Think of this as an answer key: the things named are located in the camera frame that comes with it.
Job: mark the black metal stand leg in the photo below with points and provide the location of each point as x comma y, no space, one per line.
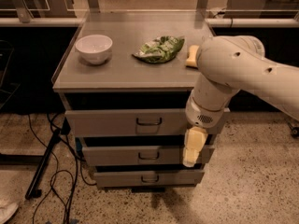
33,190

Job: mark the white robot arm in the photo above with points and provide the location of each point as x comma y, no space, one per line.
227,65

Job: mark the grey top drawer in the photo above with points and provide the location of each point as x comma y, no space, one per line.
127,122

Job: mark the white shoe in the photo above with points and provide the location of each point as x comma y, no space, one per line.
7,212

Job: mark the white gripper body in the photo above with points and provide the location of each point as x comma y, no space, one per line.
201,116

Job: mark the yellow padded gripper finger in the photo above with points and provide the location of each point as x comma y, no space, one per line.
194,141

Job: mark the grey middle drawer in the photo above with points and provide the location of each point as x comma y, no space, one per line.
133,155

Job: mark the grey counter unit background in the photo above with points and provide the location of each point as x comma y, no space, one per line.
261,9

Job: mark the grey drawer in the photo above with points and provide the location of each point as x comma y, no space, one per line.
148,178
127,122
133,155

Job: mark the grey drawer cabinet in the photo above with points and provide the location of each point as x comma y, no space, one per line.
123,82

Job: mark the green chip bag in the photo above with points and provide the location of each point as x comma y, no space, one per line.
162,49

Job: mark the white ceramic bowl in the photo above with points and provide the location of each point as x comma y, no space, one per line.
94,49

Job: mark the black caster wheel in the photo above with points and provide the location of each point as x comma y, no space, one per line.
295,131

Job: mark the yellow sponge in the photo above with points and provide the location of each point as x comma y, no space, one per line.
191,59

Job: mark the grey bottom drawer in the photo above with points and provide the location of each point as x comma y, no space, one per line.
148,178

